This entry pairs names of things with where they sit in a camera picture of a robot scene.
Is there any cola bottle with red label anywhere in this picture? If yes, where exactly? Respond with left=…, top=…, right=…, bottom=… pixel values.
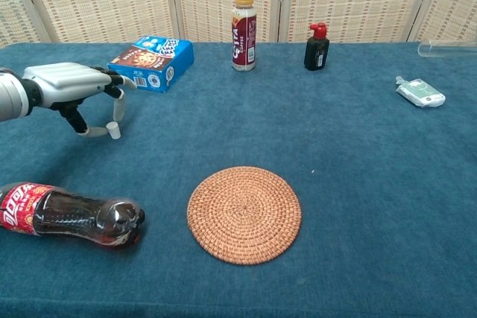
left=0, top=182, right=146, bottom=251

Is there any blue cookie box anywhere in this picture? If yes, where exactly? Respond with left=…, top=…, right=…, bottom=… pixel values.
left=107, top=36, right=195, bottom=94

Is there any small white stopper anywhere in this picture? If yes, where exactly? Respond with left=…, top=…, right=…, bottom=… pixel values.
left=106, top=121, right=122, bottom=141

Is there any clear glass test tube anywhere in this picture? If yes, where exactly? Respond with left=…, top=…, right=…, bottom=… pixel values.
left=417, top=39, right=477, bottom=59

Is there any blue table cloth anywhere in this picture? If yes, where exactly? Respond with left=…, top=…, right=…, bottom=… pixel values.
left=0, top=40, right=477, bottom=318

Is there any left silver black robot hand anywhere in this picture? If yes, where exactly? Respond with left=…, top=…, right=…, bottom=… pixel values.
left=22, top=63, right=138, bottom=139

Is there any black bottle with red cap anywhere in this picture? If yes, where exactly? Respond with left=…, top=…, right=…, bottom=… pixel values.
left=303, top=22, right=331, bottom=72

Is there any coffee bottle with yellow cap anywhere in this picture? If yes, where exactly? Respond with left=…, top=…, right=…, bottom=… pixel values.
left=231, top=0, right=258, bottom=72

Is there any round woven rattan coaster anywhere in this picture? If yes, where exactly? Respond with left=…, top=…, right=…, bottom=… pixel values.
left=186, top=165, right=303, bottom=266

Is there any small green white sanitizer bottle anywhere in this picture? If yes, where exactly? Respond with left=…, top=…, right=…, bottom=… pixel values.
left=395, top=75, right=446, bottom=109

